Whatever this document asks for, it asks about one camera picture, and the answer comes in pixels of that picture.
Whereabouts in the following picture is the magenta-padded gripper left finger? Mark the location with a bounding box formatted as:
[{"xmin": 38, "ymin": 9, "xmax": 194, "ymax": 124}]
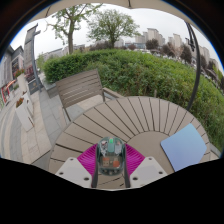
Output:
[{"xmin": 54, "ymin": 143, "xmax": 101, "ymax": 189}]

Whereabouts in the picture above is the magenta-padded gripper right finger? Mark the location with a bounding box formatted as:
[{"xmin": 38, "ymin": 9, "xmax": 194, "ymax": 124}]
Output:
[{"xmin": 121, "ymin": 143, "xmax": 169, "ymax": 189}]

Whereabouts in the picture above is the round leafy green tree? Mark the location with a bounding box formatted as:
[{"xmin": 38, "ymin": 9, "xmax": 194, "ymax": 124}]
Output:
[{"xmin": 87, "ymin": 9, "xmax": 141, "ymax": 49}]

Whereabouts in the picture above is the brown slatted outdoor chair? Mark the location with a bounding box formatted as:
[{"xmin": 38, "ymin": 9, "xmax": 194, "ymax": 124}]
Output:
[{"xmin": 54, "ymin": 69, "xmax": 124, "ymax": 123}]

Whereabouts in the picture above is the tall grey sign pillar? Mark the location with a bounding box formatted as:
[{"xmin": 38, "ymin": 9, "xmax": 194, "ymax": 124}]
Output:
[{"xmin": 23, "ymin": 23, "xmax": 44, "ymax": 96}]

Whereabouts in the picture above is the white planter box with flowers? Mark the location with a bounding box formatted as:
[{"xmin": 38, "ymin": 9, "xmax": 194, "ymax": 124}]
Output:
[{"xmin": 14, "ymin": 96, "xmax": 35, "ymax": 133}]

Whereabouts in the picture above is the blue mouse pad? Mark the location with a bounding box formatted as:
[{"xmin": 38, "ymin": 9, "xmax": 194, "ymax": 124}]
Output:
[{"xmin": 160, "ymin": 123, "xmax": 208, "ymax": 173}]

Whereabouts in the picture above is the beige parasol canopy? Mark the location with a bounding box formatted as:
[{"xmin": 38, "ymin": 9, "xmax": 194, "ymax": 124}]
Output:
[{"xmin": 29, "ymin": 0, "xmax": 214, "ymax": 44}]

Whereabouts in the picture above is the bare-trunked leaning tree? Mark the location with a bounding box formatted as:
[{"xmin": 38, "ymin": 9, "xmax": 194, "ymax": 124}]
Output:
[{"xmin": 46, "ymin": 3, "xmax": 101, "ymax": 55}]

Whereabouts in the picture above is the transparent green computer mouse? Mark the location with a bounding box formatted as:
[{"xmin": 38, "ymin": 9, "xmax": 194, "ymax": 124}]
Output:
[{"xmin": 96, "ymin": 136, "xmax": 127, "ymax": 177}]

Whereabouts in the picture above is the dark curved parasol pole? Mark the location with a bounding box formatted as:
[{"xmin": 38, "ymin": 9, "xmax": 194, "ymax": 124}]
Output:
[{"xmin": 184, "ymin": 22, "xmax": 202, "ymax": 113}]

